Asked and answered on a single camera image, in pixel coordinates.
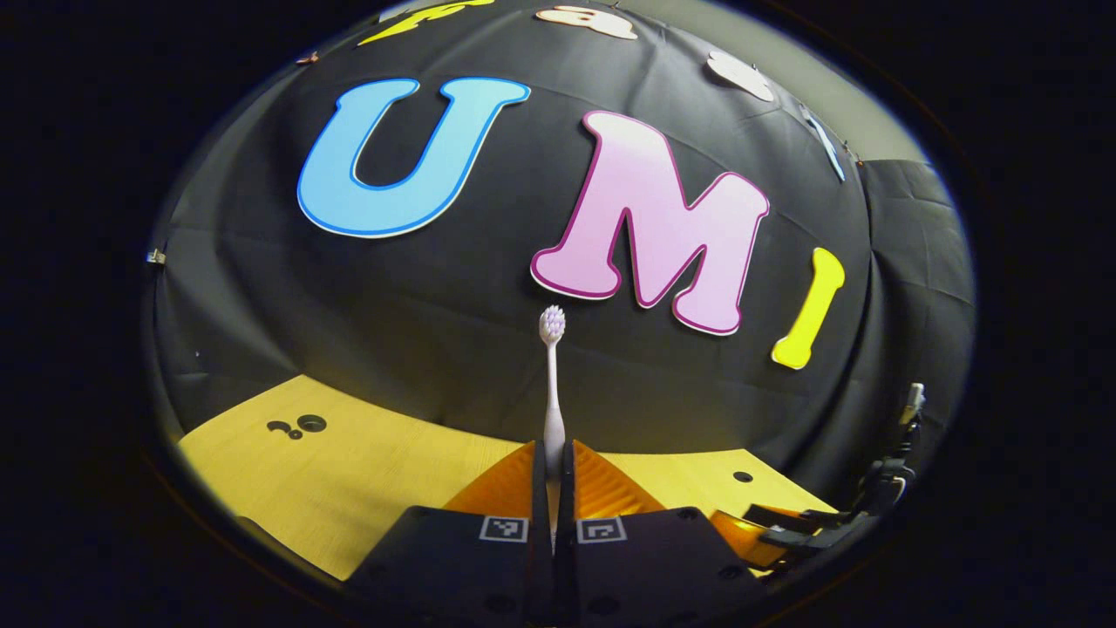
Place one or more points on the small silver clip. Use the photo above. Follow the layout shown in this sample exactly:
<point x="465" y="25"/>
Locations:
<point x="155" y="255"/>

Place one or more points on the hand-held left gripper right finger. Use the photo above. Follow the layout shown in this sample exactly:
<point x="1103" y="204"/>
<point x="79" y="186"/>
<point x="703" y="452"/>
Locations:
<point x="645" y="558"/>

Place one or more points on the small copper clip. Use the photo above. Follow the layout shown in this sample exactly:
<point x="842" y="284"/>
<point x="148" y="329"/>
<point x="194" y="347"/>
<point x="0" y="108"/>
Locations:
<point x="307" y="59"/>

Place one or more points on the black backdrop cloth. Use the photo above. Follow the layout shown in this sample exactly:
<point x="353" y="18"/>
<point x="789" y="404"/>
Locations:
<point x="436" y="305"/>

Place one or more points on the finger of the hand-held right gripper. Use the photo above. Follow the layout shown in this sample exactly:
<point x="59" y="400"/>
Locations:
<point x="741" y="541"/>
<point x="785" y="515"/>

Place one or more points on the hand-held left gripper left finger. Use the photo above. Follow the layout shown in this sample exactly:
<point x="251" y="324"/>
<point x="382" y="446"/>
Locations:
<point x="471" y="558"/>

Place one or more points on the pale pink toothbrush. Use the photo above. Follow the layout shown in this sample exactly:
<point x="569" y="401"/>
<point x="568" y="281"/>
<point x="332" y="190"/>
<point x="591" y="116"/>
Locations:
<point x="553" y="410"/>

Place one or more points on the wooden desktop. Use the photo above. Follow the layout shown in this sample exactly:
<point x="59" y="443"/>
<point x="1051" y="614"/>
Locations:
<point x="349" y="488"/>

